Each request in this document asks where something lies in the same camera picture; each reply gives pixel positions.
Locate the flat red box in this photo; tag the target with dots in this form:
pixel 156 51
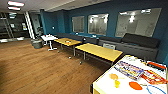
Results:
pixel 156 65

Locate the dark glass entrance doors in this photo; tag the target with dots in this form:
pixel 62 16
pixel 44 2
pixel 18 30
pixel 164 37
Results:
pixel 13 26

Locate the red snack bag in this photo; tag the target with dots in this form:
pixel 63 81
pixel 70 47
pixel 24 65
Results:
pixel 153 77

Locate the dark grey sofa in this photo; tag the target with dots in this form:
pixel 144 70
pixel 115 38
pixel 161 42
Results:
pixel 140 46

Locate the small yellow cup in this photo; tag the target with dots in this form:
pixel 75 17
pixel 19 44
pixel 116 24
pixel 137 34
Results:
pixel 117 83

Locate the dark trash can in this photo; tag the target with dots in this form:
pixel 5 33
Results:
pixel 36 43

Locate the white paper sign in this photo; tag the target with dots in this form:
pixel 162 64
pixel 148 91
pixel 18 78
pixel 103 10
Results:
pixel 108 46

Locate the long grey bench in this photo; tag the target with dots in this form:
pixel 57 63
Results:
pixel 76 36

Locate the white table with toys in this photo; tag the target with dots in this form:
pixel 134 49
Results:
pixel 106 88

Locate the clear bowl blue rim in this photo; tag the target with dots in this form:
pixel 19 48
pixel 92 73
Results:
pixel 156 89

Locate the rectangular ceiling light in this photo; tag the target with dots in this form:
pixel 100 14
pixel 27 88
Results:
pixel 14 8
pixel 15 3

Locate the pale orange bowl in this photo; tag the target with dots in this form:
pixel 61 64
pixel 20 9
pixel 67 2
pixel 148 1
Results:
pixel 113 76

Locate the yellow wooden table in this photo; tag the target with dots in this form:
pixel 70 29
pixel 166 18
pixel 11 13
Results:
pixel 68 41
pixel 98 51

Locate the interior glass window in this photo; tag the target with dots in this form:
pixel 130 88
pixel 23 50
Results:
pixel 138 21
pixel 78 24
pixel 98 24

